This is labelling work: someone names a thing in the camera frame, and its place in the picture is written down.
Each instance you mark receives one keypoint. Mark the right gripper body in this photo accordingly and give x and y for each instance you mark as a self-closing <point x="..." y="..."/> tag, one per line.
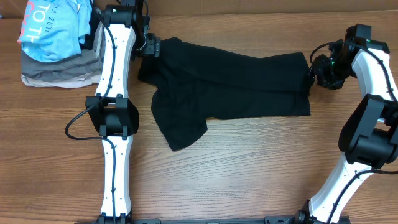
<point x="327" y="72"/>

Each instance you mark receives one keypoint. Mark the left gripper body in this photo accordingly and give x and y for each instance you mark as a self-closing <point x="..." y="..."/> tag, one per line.
<point x="150" y="47"/>

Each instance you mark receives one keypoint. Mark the black t-shirt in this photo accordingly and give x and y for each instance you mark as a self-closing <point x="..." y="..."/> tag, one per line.
<point x="194" y="83"/>

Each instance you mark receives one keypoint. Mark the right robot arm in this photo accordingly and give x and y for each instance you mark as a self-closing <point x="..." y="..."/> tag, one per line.
<point x="368" y="139"/>

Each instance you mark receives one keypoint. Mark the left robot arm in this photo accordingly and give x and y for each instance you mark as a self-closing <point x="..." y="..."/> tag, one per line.
<point x="115" y="118"/>

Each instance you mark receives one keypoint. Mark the dark grey folded shirt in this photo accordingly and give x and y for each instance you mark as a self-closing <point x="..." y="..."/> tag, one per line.
<point x="87" y="62"/>

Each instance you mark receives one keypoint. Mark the black folded garment in stack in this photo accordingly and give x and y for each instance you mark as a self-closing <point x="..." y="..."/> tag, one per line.
<point x="93" y="23"/>

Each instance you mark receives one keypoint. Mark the beige folded shirt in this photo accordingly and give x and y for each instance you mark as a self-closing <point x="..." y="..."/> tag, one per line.
<point x="75" y="82"/>

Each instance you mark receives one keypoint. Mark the light blue printed t-shirt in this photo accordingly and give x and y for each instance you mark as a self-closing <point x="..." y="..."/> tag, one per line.
<point x="53" y="30"/>

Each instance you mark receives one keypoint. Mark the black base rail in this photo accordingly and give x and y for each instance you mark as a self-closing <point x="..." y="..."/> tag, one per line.
<point x="266" y="220"/>

